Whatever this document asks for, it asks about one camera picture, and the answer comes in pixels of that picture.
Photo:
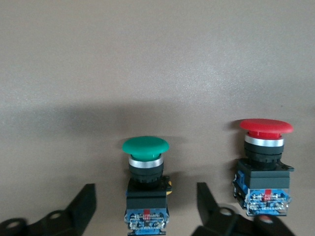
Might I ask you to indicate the red mushroom push button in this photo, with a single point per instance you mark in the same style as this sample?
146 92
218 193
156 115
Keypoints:
265 126

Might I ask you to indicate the green mushroom push button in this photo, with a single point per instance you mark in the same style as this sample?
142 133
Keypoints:
145 147

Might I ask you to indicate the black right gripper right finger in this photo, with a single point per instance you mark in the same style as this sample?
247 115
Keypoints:
209 209

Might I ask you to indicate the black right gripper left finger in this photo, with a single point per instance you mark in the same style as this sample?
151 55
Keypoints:
81 209

